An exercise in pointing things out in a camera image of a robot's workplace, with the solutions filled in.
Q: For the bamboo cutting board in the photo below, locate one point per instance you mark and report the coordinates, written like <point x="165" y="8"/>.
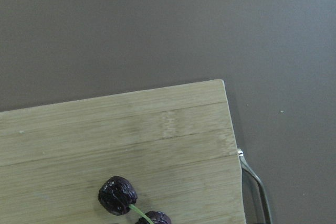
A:
<point x="175" y="145"/>

